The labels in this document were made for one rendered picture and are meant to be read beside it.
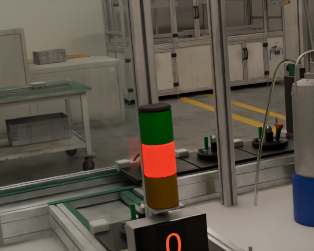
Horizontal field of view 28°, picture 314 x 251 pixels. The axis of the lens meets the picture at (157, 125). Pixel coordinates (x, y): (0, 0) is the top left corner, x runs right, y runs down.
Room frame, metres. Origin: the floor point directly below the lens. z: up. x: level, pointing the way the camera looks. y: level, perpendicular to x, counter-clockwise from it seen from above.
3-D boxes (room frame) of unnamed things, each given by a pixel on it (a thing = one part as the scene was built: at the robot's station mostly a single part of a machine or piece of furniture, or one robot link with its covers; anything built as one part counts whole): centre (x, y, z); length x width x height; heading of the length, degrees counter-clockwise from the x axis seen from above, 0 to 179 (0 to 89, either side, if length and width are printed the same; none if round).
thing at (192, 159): (2.33, -0.21, 1.01); 0.24 x 0.24 x 0.13; 22
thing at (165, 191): (0.93, 0.00, 1.28); 0.05 x 0.05 x 0.05
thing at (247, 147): (2.42, -0.44, 1.01); 0.24 x 0.24 x 0.13; 22
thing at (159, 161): (0.93, 0.00, 1.33); 0.05 x 0.05 x 0.05
